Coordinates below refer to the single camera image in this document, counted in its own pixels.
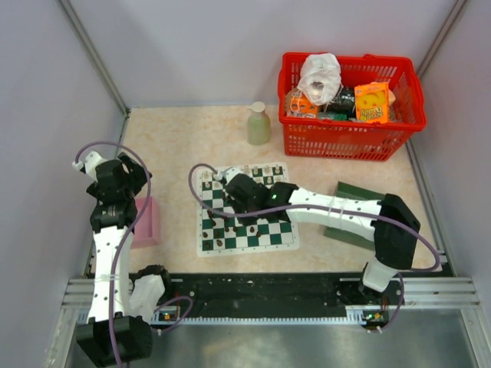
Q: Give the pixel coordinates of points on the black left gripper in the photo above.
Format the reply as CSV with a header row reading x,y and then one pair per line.
x,y
137,176

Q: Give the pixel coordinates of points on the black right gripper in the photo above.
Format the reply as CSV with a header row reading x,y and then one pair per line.
x,y
247,221

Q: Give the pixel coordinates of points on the green white chess mat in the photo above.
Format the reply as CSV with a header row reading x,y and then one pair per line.
x,y
227,236

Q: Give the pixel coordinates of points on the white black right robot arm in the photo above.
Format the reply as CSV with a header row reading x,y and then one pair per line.
x,y
388,223

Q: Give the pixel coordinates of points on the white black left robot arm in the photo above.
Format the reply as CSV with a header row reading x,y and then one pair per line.
x,y
117,329

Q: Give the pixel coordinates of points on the pink rectangular tray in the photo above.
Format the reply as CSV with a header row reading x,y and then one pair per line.
x,y
147,231

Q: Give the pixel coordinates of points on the green lotion bottle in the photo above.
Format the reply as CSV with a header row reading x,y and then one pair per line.
x,y
258,125

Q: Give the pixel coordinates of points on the green square tray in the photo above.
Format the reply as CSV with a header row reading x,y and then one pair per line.
x,y
348,191

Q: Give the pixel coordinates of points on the orange white packet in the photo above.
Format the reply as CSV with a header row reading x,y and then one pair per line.
x,y
298,105

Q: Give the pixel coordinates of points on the black wrapped package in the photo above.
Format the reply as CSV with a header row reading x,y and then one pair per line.
x,y
343,103

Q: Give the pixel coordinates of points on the white plastic bag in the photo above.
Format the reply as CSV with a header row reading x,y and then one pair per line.
x,y
320,78

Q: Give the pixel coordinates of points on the red plastic basket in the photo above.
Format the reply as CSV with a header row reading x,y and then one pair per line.
x,y
334,130

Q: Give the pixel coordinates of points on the orange snack box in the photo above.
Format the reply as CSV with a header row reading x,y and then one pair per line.
x,y
372,102

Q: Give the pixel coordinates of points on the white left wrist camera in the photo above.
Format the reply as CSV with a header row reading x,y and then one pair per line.
x,y
89,163

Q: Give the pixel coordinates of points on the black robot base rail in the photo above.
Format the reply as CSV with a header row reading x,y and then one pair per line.
x,y
277,296

